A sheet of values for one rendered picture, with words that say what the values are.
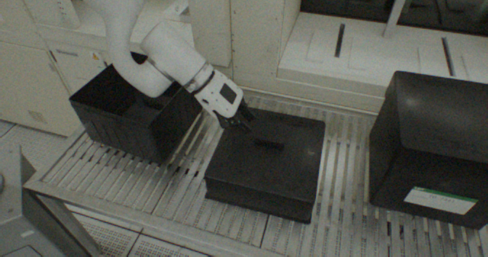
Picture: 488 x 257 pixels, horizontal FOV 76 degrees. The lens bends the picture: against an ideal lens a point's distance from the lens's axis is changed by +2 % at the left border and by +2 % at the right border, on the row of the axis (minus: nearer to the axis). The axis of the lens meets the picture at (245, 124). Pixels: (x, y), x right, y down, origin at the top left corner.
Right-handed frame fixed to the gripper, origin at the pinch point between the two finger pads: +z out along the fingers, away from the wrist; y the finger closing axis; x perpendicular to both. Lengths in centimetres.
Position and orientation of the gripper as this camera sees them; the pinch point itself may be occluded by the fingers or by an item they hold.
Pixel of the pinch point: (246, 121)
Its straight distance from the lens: 81.1
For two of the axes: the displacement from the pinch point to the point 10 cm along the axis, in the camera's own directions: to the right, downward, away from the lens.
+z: 6.8, 6.3, 3.8
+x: -6.7, 3.4, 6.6
